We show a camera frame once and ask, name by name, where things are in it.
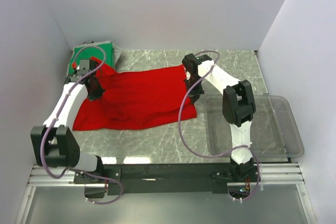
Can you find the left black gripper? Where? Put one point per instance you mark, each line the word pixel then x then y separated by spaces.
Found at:
pixel 98 93

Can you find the black base beam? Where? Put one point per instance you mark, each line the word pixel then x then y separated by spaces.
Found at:
pixel 168 178

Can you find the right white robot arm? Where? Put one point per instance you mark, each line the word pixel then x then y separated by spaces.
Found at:
pixel 238 108

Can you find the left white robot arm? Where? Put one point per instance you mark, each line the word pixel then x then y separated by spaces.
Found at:
pixel 53 142

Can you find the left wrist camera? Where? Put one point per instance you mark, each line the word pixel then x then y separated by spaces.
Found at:
pixel 81 68

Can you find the aluminium rail frame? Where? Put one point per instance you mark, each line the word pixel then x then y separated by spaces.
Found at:
pixel 281 198

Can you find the clear plastic bin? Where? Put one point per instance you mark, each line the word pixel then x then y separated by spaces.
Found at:
pixel 274 134

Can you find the red t shirt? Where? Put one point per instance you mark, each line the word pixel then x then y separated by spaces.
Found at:
pixel 136 101

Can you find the folded green t shirt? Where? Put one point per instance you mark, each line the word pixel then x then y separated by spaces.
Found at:
pixel 87 52

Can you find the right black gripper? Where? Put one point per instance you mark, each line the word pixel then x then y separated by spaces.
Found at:
pixel 194 95

